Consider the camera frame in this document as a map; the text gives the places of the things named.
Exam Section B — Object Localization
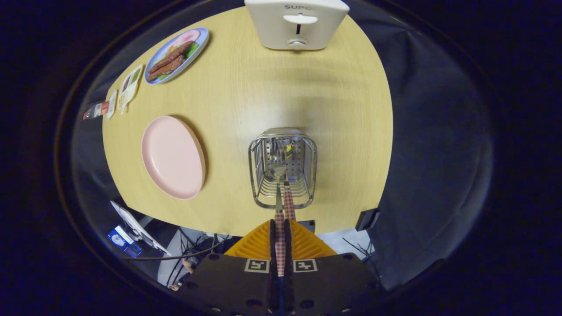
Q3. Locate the metal wire cutlery basket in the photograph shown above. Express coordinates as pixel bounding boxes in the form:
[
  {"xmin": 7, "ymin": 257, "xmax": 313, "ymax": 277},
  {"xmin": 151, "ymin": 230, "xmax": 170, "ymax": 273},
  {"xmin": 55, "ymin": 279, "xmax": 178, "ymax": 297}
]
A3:
[{"xmin": 248, "ymin": 127, "xmax": 318, "ymax": 210}]

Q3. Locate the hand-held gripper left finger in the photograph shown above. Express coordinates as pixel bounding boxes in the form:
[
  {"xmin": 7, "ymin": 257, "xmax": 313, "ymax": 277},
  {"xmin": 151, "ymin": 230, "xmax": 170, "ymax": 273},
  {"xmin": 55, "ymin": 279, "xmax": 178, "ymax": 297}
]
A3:
[{"xmin": 176, "ymin": 219, "xmax": 281, "ymax": 316}]

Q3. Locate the small black box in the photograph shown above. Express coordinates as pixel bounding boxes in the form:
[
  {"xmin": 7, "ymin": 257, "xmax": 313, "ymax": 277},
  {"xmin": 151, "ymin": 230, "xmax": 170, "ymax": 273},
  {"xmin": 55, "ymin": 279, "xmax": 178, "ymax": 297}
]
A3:
[{"xmin": 355, "ymin": 208, "xmax": 381, "ymax": 232}]

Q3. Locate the clear bottle with red cap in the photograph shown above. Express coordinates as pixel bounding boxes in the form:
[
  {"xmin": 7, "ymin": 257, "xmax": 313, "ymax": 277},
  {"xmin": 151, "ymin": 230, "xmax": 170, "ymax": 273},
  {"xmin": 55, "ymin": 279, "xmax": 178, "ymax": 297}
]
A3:
[{"xmin": 83, "ymin": 100, "xmax": 110, "ymax": 120}]

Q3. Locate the blue plate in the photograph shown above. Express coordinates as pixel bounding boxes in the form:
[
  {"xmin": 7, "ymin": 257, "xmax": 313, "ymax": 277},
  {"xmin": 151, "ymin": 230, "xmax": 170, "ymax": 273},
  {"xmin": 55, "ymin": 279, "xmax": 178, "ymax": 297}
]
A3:
[{"xmin": 144, "ymin": 27, "xmax": 210, "ymax": 85}]

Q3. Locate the pink plate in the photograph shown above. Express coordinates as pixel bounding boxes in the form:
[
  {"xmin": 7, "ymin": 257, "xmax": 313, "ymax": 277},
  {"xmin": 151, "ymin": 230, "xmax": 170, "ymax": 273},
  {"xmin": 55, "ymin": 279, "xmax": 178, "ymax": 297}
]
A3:
[{"xmin": 141, "ymin": 115, "xmax": 206, "ymax": 201}]

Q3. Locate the dark cable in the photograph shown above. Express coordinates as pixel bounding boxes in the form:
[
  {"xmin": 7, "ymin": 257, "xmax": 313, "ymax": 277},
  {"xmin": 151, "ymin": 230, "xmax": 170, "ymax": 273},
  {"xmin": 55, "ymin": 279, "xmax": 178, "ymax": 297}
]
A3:
[{"xmin": 125, "ymin": 237, "xmax": 231, "ymax": 262}]

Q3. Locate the white toaster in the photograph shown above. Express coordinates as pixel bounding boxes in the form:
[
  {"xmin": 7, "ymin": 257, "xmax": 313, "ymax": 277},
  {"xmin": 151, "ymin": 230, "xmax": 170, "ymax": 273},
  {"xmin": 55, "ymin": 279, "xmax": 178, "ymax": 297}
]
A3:
[{"xmin": 244, "ymin": 0, "xmax": 350, "ymax": 50}]

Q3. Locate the pink ham slice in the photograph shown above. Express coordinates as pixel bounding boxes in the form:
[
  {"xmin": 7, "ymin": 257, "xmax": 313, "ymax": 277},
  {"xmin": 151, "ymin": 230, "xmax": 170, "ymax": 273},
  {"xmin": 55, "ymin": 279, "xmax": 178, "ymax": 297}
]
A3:
[{"xmin": 169, "ymin": 29, "xmax": 201, "ymax": 51}]

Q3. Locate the blue lit screen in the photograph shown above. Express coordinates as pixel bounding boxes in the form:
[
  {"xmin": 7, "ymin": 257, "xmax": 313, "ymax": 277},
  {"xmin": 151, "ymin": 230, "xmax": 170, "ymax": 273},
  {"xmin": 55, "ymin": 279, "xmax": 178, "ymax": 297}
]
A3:
[{"xmin": 107, "ymin": 226, "xmax": 144, "ymax": 258}]

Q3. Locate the green lettuce leaf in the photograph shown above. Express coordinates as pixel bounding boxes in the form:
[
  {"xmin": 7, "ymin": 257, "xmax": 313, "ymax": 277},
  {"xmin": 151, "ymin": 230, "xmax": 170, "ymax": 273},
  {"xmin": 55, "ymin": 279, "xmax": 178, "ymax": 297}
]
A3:
[{"xmin": 156, "ymin": 43, "xmax": 200, "ymax": 81}]

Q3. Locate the white board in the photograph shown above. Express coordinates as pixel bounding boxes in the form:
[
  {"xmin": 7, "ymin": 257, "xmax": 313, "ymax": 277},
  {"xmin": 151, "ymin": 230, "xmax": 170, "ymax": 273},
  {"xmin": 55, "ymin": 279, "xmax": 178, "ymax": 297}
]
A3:
[{"xmin": 110, "ymin": 201, "xmax": 172, "ymax": 256}]

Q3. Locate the brown grilled sausage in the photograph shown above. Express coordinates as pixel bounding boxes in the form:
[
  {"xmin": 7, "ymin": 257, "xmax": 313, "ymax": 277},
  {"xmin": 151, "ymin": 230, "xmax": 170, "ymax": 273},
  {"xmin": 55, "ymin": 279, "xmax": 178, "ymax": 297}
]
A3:
[
  {"xmin": 151, "ymin": 41, "xmax": 195, "ymax": 74},
  {"xmin": 148, "ymin": 55, "xmax": 185, "ymax": 82}
]

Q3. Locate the spoon with pink checked handle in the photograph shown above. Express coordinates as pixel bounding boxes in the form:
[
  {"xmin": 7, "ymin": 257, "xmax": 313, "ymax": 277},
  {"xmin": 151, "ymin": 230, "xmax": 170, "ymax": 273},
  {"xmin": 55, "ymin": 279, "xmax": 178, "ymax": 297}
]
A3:
[{"xmin": 283, "ymin": 182, "xmax": 297, "ymax": 221}]

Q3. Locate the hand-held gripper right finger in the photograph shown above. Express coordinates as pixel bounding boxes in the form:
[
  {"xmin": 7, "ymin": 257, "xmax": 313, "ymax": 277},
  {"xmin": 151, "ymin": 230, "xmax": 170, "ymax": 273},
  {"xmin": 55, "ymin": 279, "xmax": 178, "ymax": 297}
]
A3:
[{"xmin": 283, "ymin": 219, "xmax": 385, "ymax": 316}]

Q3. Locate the fork with pink checked handle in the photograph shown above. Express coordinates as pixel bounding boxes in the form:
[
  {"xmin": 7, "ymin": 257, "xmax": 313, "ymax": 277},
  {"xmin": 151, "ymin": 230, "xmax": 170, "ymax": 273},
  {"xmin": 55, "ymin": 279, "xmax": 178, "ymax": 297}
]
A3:
[{"xmin": 271, "ymin": 165, "xmax": 287, "ymax": 278}]

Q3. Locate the small white square coaster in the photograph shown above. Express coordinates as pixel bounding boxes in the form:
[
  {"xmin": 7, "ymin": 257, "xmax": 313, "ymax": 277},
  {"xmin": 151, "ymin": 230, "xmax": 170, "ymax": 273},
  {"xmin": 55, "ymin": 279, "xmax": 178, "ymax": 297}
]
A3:
[{"xmin": 105, "ymin": 90, "xmax": 118, "ymax": 121}]

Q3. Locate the white divided seasoning tray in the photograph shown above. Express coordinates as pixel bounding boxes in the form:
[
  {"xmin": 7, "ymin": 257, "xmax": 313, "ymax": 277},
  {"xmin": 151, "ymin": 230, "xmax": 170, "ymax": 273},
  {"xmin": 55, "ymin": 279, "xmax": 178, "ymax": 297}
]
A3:
[{"xmin": 117, "ymin": 65, "xmax": 144, "ymax": 115}]

